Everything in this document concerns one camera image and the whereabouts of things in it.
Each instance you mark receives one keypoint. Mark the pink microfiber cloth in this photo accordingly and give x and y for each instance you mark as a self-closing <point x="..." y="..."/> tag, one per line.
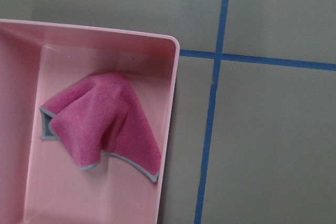
<point x="102" y="114"/>

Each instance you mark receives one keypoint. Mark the pink plastic bin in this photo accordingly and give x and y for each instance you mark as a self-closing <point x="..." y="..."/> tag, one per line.
<point x="40" y="182"/>

